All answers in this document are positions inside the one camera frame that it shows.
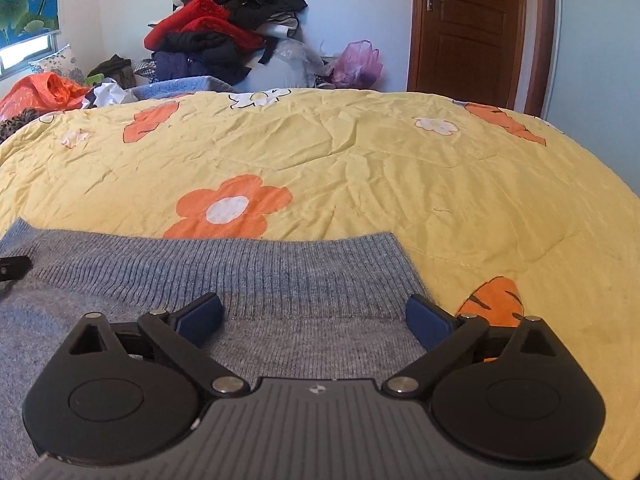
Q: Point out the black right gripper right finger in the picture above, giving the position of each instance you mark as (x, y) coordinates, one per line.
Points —
(512, 395)

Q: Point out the red garment on pile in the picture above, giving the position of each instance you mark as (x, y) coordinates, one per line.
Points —
(202, 16)

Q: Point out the yellow floral bed quilt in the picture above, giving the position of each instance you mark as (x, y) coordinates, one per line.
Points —
(484, 201)

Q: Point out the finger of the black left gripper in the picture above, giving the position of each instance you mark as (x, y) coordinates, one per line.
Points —
(14, 268)

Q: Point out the purple plastic bag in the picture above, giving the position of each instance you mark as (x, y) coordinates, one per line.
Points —
(358, 67)

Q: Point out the window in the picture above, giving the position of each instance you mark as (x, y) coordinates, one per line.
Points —
(17, 57)

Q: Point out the patterned pillow by window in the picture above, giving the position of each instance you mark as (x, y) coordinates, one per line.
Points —
(62, 62)

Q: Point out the light blue towel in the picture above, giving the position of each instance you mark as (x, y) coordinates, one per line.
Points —
(179, 87)

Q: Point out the grey knitted sweater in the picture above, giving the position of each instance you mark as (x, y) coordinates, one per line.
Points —
(316, 310)

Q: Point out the dark olive garment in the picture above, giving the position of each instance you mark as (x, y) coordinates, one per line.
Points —
(119, 69)

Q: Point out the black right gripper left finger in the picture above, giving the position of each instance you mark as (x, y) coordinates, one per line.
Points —
(116, 393)

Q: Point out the white translucent plastic bag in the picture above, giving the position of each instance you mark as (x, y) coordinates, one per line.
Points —
(292, 64)

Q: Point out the brown wooden door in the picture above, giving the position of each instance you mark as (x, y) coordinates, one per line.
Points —
(469, 50)

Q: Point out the dark navy clothes on pile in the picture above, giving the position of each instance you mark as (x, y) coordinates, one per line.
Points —
(188, 54)

